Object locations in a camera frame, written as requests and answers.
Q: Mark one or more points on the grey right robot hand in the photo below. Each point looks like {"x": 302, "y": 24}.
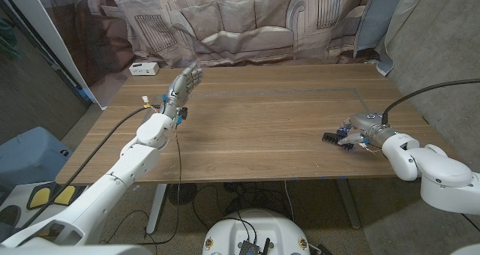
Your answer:
{"x": 369, "y": 125}

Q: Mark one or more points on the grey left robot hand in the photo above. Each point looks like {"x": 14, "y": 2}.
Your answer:
{"x": 182, "y": 88}

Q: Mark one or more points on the black claw hair clip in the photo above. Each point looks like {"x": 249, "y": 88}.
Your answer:
{"x": 330, "y": 138}

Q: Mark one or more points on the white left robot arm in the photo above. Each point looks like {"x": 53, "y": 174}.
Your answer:
{"x": 131, "y": 165}

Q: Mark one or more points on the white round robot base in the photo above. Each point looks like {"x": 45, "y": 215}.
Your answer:
{"x": 262, "y": 228}

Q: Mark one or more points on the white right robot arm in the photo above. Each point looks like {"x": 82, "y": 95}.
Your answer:
{"x": 438, "y": 176}

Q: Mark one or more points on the white power strip box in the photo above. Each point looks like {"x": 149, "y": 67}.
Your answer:
{"x": 144, "y": 69}

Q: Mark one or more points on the grey table leg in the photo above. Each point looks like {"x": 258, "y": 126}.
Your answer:
{"x": 347, "y": 202}

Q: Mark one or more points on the printed living room backdrop cloth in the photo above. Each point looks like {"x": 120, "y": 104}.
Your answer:
{"x": 243, "y": 22}

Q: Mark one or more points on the black round floor disc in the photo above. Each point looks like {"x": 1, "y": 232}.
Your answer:
{"x": 182, "y": 194}

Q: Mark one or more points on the white table leg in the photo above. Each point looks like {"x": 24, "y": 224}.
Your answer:
{"x": 155, "y": 210}

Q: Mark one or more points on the white partition board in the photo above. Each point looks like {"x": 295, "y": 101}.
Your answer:
{"x": 43, "y": 22}

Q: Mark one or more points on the yellow black foot pad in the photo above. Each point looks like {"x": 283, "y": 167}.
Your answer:
{"x": 65, "y": 195}
{"x": 39, "y": 197}

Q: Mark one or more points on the blue grey plastic bin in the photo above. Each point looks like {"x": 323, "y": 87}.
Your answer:
{"x": 30, "y": 157}

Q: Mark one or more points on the black device with antenna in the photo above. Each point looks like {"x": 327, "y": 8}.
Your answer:
{"x": 249, "y": 248}

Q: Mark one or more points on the white floor platform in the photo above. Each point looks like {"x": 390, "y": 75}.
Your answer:
{"x": 15, "y": 197}

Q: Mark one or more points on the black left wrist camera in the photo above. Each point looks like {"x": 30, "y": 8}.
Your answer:
{"x": 182, "y": 115}

